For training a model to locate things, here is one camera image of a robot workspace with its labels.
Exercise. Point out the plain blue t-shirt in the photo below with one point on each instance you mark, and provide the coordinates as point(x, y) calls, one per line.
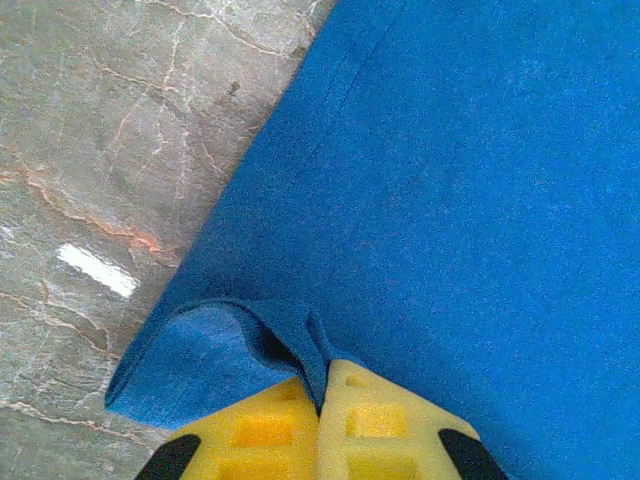
point(450, 200)

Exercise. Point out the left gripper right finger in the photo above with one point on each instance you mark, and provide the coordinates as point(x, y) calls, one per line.
point(390, 435)

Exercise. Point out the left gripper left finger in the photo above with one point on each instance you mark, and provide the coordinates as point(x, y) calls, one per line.
point(260, 440)

